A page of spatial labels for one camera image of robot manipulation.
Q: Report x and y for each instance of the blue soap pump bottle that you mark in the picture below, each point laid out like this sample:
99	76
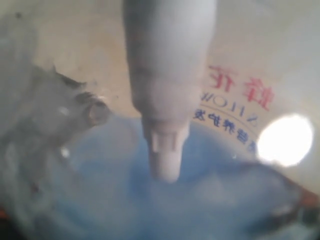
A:
160	119

